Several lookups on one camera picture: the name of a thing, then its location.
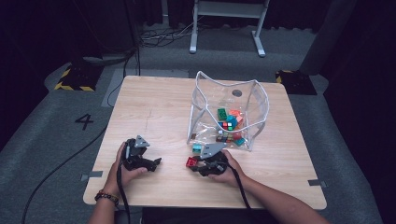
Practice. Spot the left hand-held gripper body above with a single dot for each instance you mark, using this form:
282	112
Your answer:
134	155

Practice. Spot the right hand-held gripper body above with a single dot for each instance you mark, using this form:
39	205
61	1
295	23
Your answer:
214	161

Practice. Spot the orange toy brick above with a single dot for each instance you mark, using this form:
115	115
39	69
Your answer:
239	126

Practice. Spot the green toy brick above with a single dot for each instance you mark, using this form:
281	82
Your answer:
222	114

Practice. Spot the white red cube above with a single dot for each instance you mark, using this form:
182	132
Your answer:
239	119

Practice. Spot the clear plastic bag white trim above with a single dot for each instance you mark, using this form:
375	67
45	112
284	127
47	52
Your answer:
211	93

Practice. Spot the person's right hand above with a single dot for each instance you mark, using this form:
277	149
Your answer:
233	174

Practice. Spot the person's left hand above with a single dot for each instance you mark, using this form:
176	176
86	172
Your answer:
120	180

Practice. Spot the multicoloured puzzle cube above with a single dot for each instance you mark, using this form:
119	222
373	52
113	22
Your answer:
224	125

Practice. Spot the grey tape strip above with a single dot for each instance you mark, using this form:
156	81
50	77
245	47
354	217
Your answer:
316	183
93	174

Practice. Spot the person's dark clothing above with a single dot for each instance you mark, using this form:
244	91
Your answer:
186	217

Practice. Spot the grey round table grommet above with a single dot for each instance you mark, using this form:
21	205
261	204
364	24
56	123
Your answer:
237	92

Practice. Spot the black yellow striped base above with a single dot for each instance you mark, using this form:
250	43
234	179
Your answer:
297	82
77	77

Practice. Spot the grey column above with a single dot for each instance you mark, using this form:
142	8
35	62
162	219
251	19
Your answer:
327	37

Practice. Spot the white metal desk frame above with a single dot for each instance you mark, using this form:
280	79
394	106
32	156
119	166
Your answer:
227	9

